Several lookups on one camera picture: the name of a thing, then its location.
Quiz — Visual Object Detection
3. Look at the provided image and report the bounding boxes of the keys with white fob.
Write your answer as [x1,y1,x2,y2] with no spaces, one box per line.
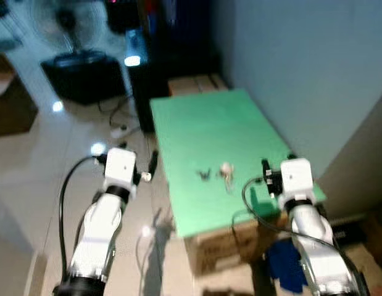
[218,162,236,192]

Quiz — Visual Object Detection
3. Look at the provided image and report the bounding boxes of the white power strip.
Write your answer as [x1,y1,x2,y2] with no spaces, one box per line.
[110,125,131,139]

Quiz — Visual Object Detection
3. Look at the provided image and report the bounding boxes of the green table board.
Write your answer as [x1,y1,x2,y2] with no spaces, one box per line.
[149,88,328,239]

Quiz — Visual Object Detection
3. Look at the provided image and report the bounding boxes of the black square box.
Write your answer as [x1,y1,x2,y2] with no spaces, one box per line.
[41,52,128,105]

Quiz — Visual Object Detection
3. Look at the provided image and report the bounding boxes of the blue cloth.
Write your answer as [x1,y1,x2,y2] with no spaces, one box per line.
[267,237,309,292]

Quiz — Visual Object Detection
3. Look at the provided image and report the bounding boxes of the printed cardboard box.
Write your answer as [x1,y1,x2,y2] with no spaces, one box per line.
[184,213,291,276]

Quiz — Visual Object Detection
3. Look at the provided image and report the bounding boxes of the black flat device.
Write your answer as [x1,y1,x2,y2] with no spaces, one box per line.
[330,221,368,245]

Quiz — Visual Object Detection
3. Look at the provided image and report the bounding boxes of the plain brown cardboard box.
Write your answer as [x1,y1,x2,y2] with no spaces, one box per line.
[167,73,230,97]

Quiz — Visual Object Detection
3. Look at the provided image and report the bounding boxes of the clear glowing bottle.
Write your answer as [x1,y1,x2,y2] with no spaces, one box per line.
[123,29,147,68]

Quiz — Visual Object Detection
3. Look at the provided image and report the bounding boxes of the tall black cabinet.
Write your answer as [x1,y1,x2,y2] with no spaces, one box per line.
[106,0,223,134]

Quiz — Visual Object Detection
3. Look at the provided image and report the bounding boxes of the brown crate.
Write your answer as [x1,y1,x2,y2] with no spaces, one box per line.
[362,207,382,275]

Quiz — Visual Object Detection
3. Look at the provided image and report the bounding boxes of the brown wooden furniture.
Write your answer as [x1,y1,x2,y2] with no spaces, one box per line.
[0,54,39,138]

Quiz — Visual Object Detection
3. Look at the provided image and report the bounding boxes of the standing fan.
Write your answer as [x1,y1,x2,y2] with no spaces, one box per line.
[29,0,114,57]

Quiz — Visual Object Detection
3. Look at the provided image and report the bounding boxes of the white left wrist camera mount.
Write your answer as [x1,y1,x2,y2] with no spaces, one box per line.
[104,147,138,187]

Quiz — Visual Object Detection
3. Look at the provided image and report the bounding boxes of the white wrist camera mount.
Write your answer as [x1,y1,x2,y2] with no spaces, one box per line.
[104,147,138,187]
[280,158,315,199]

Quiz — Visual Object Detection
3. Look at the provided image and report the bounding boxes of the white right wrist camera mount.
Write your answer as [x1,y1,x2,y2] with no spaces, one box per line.
[280,158,315,199]

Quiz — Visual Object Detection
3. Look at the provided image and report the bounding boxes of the black floor cable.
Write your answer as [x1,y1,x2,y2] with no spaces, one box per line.
[97,94,141,131]

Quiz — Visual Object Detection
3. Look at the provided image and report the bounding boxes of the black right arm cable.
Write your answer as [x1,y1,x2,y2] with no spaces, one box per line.
[241,177,339,249]

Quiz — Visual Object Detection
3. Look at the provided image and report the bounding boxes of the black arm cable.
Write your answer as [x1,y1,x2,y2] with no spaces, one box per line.
[241,177,339,249]
[57,154,110,279]

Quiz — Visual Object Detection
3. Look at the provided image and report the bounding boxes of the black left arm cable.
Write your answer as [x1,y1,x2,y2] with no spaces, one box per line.
[57,154,110,279]

